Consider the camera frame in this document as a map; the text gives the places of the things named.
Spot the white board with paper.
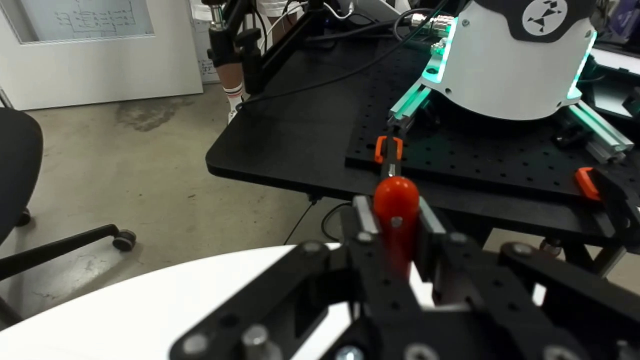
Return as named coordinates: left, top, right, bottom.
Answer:
left=0, top=0, right=207, bottom=115

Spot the black office chair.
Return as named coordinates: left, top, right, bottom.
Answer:
left=0, top=106, right=139, bottom=329

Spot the orange black bar clamp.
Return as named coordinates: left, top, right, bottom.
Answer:
left=574, top=165, right=640, bottom=232
left=373, top=133, right=408, bottom=180

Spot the red plastic spoon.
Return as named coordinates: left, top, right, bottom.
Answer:
left=371, top=175, right=423, bottom=276

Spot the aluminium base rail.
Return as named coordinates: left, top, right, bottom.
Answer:
left=388, top=16, right=462, bottom=128
left=567, top=99, right=636, bottom=167

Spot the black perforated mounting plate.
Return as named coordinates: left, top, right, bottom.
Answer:
left=345, top=99, right=640, bottom=202

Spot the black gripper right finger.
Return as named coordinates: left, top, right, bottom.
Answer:
left=415, top=204, right=640, bottom=360

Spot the black work table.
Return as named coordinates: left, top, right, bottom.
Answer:
left=205, top=36, right=640, bottom=246

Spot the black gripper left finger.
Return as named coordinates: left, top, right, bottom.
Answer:
left=168, top=194, right=418, bottom=360

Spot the black camera stand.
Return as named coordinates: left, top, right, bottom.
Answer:
left=203, top=0, right=322, bottom=97

